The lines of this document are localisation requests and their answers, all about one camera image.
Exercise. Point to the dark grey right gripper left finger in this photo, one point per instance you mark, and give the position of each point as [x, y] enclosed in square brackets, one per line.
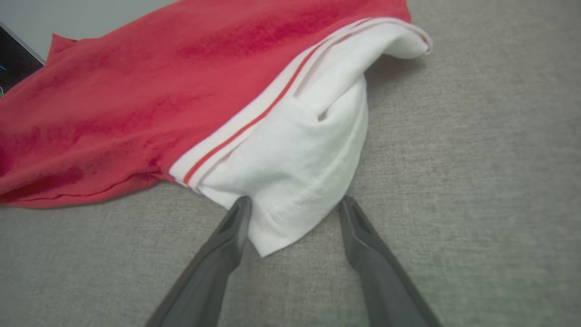
[204, 286]

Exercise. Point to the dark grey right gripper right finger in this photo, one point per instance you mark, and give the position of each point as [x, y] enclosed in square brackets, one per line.
[386, 286]

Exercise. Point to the red Bulls basketball jersey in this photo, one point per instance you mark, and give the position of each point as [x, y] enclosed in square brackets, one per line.
[113, 113]

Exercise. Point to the black panel with grey edge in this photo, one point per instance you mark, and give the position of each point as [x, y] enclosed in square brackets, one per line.
[16, 63]

